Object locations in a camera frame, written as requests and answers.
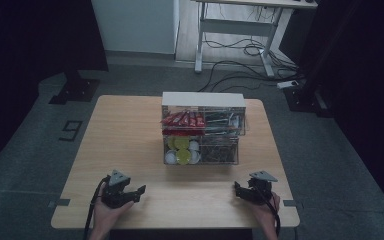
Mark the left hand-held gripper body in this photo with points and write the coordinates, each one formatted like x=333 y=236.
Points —
x=116 y=191

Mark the pile of dark packets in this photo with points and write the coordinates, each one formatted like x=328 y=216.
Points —
x=223 y=121

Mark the person's right hand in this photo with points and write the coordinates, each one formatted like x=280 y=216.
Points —
x=265 y=213

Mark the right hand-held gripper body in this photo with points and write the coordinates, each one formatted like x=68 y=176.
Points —
x=259 y=191

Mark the grey tape strip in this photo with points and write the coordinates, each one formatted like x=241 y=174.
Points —
x=60 y=202
x=291 y=203

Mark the white power strip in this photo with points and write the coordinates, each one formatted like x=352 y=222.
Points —
x=287 y=84

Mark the white cabinet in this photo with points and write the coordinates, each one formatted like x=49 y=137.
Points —
x=136 y=26

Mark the dark curtain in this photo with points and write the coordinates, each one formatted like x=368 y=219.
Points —
x=30 y=50
x=363 y=66

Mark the white capsule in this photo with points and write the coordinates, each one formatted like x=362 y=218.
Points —
x=195 y=157
x=170 y=157
x=194 y=145

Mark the row of red packets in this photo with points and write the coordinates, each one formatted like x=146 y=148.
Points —
x=184 y=120

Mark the black stand base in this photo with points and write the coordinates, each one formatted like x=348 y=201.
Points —
x=305 y=98
x=76 y=89

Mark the clear organizer with white lid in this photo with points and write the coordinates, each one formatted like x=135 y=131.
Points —
x=203 y=100

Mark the white desk frame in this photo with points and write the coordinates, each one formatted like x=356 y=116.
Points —
x=236 y=26

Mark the person's left hand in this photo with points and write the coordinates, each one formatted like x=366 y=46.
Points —
x=108 y=215

